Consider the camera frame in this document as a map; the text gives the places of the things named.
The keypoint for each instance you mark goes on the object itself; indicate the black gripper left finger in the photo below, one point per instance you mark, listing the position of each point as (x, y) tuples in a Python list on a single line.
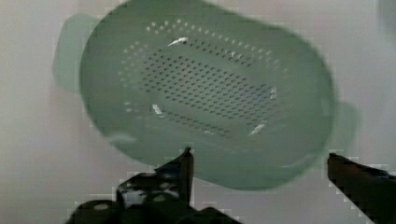
[(172, 180)]

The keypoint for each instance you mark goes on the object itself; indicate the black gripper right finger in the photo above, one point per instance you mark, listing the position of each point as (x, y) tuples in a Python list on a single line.
[(370, 189)]

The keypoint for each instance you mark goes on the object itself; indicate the green plastic strainer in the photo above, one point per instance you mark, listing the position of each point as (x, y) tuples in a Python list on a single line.
[(256, 103)]

